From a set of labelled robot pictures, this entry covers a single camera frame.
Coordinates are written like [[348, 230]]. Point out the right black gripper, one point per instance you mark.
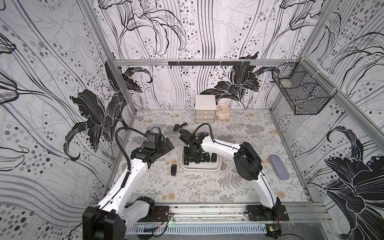
[[193, 152]]

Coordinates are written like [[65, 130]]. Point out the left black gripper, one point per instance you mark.
[[165, 148]]

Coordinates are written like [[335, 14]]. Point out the black key with buttons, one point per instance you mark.
[[207, 157]]

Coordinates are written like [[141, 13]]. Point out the white storage tray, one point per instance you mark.
[[202, 166]]

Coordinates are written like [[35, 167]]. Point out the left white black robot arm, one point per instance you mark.
[[110, 219]]

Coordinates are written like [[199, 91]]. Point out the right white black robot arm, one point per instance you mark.
[[247, 162]]

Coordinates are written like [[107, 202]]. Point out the black flip key upper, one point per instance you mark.
[[176, 127]]

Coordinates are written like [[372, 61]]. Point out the white mini drawer cabinet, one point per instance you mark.
[[205, 109]]

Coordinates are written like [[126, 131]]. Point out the pink round alarm clock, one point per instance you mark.
[[223, 111]]

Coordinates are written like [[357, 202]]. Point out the purple glasses case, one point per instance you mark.
[[279, 167]]

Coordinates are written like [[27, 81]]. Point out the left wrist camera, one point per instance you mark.
[[154, 137]]

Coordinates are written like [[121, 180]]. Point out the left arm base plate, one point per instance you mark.
[[157, 214]]

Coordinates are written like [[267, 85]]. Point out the white cable duct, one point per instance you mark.
[[199, 229]]

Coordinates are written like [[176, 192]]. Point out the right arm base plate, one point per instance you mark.
[[259, 213]]

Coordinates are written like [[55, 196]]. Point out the black wall hook rail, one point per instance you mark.
[[205, 63]]

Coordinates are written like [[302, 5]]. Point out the black wire wall basket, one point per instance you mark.
[[301, 88]]

